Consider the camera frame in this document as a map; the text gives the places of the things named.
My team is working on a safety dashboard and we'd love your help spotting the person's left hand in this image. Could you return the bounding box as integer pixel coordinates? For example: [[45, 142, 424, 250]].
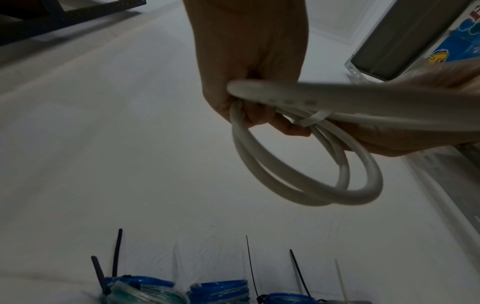
[[182, 0, 313, 138]]

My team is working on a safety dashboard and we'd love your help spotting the person's right hand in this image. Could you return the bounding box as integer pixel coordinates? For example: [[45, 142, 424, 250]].
[[329, 58, 480, 158]]

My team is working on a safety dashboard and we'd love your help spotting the white tube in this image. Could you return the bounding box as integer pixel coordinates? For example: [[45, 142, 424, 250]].
[[228, 99, 384, 207]]

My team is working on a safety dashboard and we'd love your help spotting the curled black cable tie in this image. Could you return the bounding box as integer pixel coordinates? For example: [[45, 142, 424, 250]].
[[111, 228, 124, 278]]

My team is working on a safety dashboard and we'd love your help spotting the green tube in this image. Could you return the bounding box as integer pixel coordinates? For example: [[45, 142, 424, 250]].
[[106, 280, 190, 304]]

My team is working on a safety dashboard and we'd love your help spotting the white perforated shelf upright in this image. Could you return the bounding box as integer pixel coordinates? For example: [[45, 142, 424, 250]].
[[343, 52, 480, 238]]

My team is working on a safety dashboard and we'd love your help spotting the grey shelf board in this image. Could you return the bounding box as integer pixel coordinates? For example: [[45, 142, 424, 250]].
[[350, 0, 476, 82]]

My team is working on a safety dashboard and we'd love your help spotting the blue printed box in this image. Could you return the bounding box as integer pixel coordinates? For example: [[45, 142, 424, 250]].
[[427, 6, 480, 65]]

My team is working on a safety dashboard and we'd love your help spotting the black metal frame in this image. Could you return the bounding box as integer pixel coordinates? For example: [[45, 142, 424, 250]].
[[0, 0, 148, 47]]

